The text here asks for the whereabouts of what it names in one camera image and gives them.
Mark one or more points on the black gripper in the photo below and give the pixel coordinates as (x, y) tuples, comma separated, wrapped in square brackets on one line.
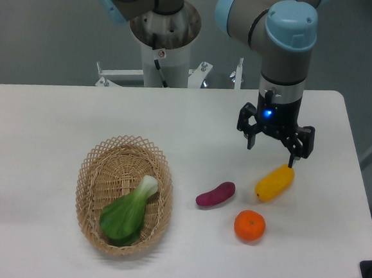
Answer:
[(278, 121)]

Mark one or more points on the green bok choy vegetable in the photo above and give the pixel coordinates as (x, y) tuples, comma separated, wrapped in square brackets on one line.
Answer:
[(122, 220)]

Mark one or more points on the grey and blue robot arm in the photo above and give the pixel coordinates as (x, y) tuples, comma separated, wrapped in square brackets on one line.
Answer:
[(283, 32)]

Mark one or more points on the yellow vegetable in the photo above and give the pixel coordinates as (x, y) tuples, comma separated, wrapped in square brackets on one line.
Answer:
[(274, 183)]

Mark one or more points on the woven wicker basket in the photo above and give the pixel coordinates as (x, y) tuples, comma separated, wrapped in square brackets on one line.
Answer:
[(113, 169)]

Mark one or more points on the purple sweet potato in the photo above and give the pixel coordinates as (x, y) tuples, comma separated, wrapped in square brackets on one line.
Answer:
[(217, 195)]

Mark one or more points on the orange mandarin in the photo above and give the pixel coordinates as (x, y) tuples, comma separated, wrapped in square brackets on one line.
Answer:
[(249, 225)]

